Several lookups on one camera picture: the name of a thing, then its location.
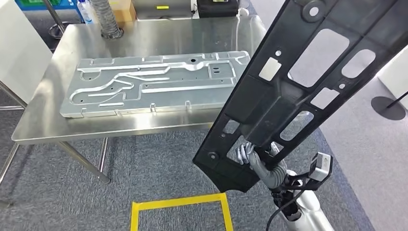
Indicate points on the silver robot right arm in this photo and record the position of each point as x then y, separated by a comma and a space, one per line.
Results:
309, 207

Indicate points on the metal frame stand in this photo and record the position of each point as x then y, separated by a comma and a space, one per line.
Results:
9, 95

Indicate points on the white partition panel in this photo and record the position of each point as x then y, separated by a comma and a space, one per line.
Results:
395, 76
22, 47

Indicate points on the black plastic frame part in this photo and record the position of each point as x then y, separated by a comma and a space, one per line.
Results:
271, 105

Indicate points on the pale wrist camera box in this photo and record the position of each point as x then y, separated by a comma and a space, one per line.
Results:
321, 166

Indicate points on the black camera bracket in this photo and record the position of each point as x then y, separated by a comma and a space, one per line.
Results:
314, 185

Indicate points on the stamped silver metal panel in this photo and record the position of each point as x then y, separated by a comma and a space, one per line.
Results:
159, 92

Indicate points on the grey machine yellow label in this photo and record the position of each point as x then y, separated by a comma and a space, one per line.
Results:
159, 11

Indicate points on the black round stand base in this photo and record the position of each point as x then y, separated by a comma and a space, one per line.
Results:
385, 108

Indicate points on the black device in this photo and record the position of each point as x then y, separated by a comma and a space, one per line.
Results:
216, 8

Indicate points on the metal pole round base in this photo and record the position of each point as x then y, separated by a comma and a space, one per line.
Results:
59, 30

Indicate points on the stainless steel workbench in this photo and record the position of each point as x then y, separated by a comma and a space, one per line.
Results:
127, 38

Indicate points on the yellow floor tape square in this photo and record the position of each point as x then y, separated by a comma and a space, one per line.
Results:
178, 201

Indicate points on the white bottle blue print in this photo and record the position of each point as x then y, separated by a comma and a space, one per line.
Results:
85, 12

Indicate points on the blue cart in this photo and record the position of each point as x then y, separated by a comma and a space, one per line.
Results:
47, 4

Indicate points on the cardboard box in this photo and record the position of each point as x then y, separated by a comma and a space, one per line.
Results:
126, 12

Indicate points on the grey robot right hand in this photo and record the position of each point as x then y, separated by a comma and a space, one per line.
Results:
245, 154

